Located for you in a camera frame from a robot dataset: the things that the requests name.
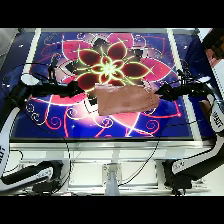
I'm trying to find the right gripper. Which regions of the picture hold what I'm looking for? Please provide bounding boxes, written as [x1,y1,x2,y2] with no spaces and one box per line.
[154,83,184,102]

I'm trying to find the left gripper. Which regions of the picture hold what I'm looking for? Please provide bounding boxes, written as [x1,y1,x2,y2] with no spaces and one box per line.
[64,80,87,99]

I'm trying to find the brown garment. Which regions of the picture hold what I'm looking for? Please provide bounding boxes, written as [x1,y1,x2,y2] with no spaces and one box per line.
[86,82,162,117]

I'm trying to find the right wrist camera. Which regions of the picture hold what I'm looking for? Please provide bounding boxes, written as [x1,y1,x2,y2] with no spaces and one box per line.
[176,68,192,85]

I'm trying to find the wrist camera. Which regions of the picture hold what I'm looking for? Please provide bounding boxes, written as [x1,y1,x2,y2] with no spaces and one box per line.
[47,63,58,85]
[176,68,192,85]

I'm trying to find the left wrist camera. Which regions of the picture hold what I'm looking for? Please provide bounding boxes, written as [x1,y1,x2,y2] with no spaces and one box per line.
[47,63,58,85]

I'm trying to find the black cable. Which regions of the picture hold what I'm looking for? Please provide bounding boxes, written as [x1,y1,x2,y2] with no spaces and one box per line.
[117,119,201,188]
[0,62,54,98]
[49,109,73,195]

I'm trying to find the silver frame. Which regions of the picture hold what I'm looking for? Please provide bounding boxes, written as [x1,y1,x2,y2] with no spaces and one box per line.
[0,139,224,197]

